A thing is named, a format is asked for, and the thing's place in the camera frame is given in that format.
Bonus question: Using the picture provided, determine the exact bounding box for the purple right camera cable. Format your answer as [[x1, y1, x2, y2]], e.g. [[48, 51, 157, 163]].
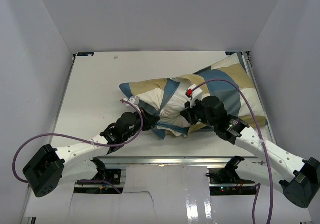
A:
[[194, 78, 274, 224]]

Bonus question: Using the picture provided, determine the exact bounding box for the blue tan white pillowcase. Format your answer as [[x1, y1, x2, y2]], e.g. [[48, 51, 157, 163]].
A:
[[119, 53, 267, 136]]

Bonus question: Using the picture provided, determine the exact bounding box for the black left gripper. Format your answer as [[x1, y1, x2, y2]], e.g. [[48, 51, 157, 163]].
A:
[[123, 107, 158, 141]]

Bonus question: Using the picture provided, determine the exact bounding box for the white pillow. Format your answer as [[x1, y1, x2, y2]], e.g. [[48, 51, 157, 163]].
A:
[[132, 78, 191, 139]]

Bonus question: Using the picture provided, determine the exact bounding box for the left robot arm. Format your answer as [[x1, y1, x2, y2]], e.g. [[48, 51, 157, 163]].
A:
[[23, 109, 160, 197]]

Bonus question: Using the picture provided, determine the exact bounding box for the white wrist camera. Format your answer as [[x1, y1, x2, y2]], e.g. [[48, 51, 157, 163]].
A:
[[185, 84, 203, 108], [121, 96, 140, 107]]

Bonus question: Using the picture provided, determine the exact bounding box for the blue left corner sticker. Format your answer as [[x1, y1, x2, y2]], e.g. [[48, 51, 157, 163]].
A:
[[76, 52, 95, 56]]

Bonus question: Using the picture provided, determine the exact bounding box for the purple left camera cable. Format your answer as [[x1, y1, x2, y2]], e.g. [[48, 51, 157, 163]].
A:
[[12, 98, 144, 183]]

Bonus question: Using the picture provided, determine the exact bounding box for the purple camera cable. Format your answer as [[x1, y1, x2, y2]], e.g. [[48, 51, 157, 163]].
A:
[[12, 98, 144, 183], [194, 78, 274, 224]]

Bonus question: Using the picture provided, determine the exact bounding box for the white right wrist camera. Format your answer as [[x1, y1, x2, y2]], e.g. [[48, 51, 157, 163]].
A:
[[185, 84, 203, 108]]

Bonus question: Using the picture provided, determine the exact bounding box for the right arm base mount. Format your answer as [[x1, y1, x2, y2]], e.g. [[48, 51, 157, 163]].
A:
[[206, 156, 258, 196]]

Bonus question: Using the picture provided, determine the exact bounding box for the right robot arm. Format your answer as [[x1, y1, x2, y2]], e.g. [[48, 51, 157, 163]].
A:
[[180, 96, 320, 208]]

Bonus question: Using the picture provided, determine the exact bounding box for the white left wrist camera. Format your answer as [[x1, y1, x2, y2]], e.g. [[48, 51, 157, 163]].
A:
[[121, 96, 140, 107]]

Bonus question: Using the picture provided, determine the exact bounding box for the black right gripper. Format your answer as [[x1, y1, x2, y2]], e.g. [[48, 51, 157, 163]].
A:
[[182, 96, 218, 128]]

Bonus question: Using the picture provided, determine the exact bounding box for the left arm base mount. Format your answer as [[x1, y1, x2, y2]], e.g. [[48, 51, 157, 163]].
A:
[[74, 158, 127, 193]]

